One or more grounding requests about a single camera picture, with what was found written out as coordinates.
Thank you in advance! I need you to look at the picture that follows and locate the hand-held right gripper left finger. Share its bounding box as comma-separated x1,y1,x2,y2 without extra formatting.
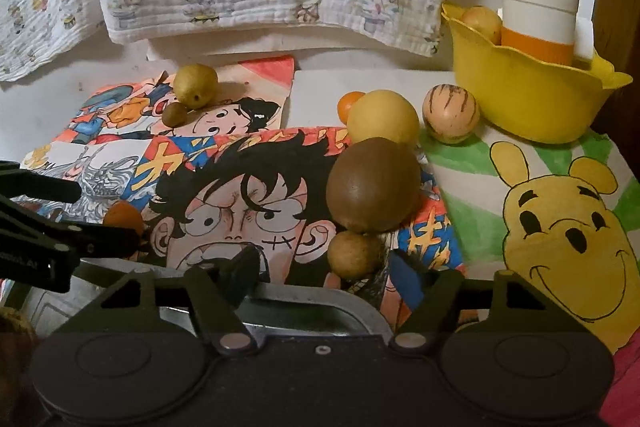
100,247,261,353

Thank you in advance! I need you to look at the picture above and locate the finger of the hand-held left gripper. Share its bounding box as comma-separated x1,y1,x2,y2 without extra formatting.
0,161,84,206
0,196,146,259

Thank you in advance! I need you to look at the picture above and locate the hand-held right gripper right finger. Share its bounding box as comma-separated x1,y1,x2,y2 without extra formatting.
392,251,566,350

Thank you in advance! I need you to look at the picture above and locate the orange mandarin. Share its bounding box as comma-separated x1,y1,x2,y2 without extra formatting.
103,201,147,248

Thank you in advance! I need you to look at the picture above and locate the metal tray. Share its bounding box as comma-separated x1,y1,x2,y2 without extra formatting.
75,257,396,343

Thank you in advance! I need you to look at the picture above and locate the small round tan fruit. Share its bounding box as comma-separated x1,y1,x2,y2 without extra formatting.
327,231,385,279

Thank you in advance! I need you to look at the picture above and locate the large brown kiwi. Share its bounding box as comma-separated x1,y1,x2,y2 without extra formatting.
326,137,422,234

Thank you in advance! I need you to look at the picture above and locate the small brown kiwi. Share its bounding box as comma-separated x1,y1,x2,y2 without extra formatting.
161,102,190,126

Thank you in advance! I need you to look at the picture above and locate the yellow lemon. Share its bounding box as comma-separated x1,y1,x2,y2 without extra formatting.
173,63,219,109

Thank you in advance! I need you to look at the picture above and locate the round yellow pear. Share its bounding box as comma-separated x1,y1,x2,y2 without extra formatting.
346,90,421,148

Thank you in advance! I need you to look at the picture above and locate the cartoon collage poster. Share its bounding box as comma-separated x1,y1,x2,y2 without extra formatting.
0,54,468,348

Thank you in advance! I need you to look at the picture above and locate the striped pepino melon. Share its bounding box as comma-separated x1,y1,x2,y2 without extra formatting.
422,84,481,144

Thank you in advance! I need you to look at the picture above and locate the small orange kumquat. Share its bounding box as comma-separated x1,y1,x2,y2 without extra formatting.
337,91,367,122

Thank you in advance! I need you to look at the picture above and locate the yellow scalloped bowl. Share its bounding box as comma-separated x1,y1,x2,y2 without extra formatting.
441,3,633,144

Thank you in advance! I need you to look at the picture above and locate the pale yellow fruit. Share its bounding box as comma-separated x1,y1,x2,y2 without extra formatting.
461,6,503,45

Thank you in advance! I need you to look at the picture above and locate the white and orange vase cup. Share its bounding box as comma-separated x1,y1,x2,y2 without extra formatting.
500,0,581,66

